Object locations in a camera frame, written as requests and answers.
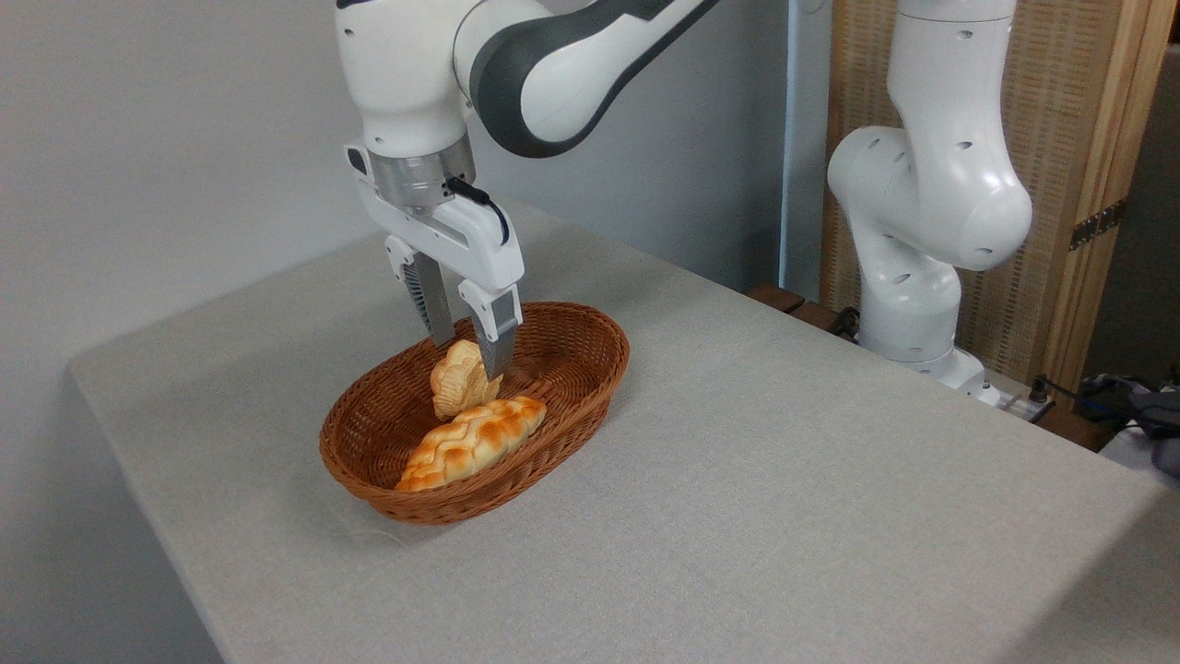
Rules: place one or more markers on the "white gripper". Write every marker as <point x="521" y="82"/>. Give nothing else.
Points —
<point x="461" y="240"/>

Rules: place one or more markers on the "shell-shaped bread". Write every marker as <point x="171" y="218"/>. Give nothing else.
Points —
<point x="456" y="383"/>

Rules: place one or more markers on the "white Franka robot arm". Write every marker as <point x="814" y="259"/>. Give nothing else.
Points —
<point x="922" y="184"/>

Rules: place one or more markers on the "braided bread loaf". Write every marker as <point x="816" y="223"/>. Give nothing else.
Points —
<point x="470" y="443"/>

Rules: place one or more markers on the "brown wicker basket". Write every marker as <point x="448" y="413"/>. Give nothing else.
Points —
<point x="572" y="360"/>

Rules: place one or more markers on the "metal screen hinge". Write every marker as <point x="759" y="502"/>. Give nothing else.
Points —
<point x="1097" y="224"/>

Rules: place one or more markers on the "wooden woven screen panel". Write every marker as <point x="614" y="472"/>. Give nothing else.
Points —
<point x="1079" y="111"/>

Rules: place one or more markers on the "grey device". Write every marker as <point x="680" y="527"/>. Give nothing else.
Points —
<point x="1163" y="433"/>

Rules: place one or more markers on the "white wall conduit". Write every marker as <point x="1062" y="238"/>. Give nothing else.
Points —
<point x="788" y="138"/>

